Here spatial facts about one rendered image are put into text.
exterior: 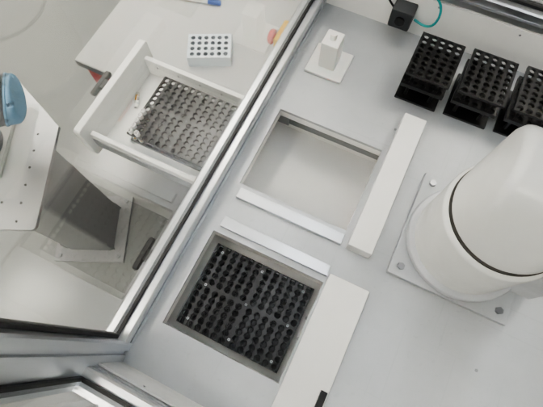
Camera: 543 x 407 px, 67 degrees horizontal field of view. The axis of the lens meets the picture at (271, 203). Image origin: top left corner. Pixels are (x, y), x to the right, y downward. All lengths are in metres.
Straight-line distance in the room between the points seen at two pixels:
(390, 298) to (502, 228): 0.30
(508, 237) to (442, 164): 0.36
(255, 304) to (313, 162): 0.38
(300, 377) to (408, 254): 0.31
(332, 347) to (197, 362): 0.25
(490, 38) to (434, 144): 0.27
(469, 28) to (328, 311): 0.69
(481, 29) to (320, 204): 0.52
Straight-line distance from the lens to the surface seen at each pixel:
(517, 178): 0.57
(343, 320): 0.80
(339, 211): 0.98
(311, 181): 1.00
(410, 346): 0.84
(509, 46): 1.10
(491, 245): 0.65
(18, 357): 0.55
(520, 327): 0.92
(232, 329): 0.85
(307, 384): 0.79
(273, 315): 0.85
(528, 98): 1.00
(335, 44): 0.95
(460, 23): 1.08
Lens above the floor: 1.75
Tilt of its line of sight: 70 degrees down
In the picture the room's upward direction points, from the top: 2 degrees counter-clockwise
